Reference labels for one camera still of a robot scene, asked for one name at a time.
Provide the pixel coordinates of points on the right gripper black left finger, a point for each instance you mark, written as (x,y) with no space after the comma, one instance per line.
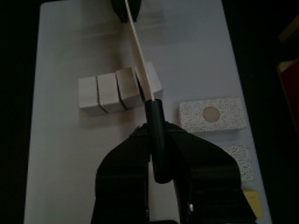
(121,180)

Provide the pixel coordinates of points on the plain speckled rice block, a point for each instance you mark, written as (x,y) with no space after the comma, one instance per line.
(244,160)

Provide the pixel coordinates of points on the yellow toy food block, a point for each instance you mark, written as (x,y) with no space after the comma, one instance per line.
(253,202)

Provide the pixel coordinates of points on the white cutting board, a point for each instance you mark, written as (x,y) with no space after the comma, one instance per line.
(70,160)

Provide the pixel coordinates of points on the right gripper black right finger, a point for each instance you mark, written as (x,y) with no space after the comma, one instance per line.
(210,180)

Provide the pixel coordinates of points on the speckled rice block round patch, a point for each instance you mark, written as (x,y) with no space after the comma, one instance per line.
(230,116)

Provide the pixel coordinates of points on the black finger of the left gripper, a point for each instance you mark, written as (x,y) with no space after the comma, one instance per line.
(120,10)

